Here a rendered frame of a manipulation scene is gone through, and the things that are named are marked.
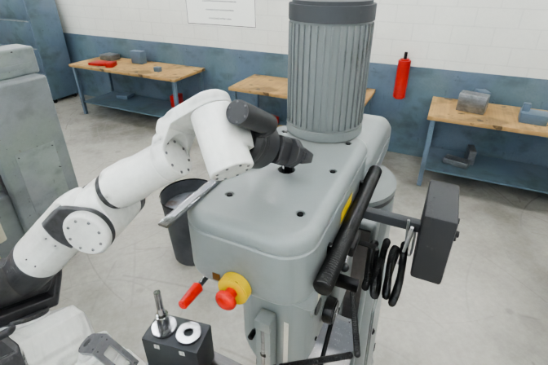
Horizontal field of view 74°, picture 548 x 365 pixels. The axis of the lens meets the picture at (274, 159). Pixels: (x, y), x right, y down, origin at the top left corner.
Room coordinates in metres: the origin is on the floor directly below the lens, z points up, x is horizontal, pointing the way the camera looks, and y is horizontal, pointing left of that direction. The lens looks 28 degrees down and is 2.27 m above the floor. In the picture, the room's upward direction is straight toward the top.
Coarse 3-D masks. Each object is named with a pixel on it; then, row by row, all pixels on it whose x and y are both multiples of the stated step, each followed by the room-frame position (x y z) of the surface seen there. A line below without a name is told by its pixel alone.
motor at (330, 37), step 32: (320, 0) 0.85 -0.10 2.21; (352, 0) 0.85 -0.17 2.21; (320, 32) 0.81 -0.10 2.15; (352, 32) 0.81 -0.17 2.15; (288, 64) 0.89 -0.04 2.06; (320, 64) 0.81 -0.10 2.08; (352, 64) 0.81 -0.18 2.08; (288, 96) 0.89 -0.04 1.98; (320, 96) 0.80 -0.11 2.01; (352, 96) 0.82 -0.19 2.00; (288, 128) 0.88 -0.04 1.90; (320, 128) 0.81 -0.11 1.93; (352, 128) 0.83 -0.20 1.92
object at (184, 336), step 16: (176, 320) 0.92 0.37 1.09; (192, 320) 0.92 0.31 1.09; (144, 336) 0.86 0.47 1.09; (160, 336) 0.85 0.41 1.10; (176, 336) 0.85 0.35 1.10; (192, 336) 0.85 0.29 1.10; (208, 336) 0.88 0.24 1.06; (160, 352) 0.83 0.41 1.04; (176, 352) 0.81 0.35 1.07; (192, 352) 0.80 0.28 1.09; (208, 352) 0.86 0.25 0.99
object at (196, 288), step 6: (204, 276) 0.55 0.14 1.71; (198, 282) 0.53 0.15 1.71; (204, 282) 0.54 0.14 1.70; (192, 288) 0.51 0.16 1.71; (198, 288) 0.51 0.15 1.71; (186, 294) 0.50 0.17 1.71; (192, 294) 0.50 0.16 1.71; (198, 294) 0.51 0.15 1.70; (180, 300) 0.49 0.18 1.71; (186, 300) 0.48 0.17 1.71; (192, 300) 0.49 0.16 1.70; (180, 306) 0.48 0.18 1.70; (186, 306) 0.48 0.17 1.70
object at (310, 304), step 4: (312, 292) 0.52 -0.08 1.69; (316, 292) 0.52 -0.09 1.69; (312, 296) 0.52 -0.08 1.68; (316, 296) 0.52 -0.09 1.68; (320, 296) 0.55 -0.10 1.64; (308, 300) 0.52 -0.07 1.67; (312, 300) 0.52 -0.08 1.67; (316, 300) 0.52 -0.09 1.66; (296, 304) 0.53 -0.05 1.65; (300, 304) 0.52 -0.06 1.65; (304, 304) 0.52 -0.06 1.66; (308, 304) 0.52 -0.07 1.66; (312, 304) 0.52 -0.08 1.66; (316, 304) 0.53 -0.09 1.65; (304, 308) 0.52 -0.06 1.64; (308, 308) 0.52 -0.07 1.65; (312, 308) 0.52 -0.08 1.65
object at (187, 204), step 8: (208, 184) 0.60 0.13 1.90; (216, 184) 0.61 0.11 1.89; (200, 192) 0.57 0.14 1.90; (184, 200) 0.54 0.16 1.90; (192, 200) 0.54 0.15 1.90; (176, 208) 0.52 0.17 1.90; (184, 208) 0.52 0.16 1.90; (168, 216) 0.50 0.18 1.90; (176, 216) 0.50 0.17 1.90; (160, 224) 0.48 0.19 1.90; (168, 224) 0.48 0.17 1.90
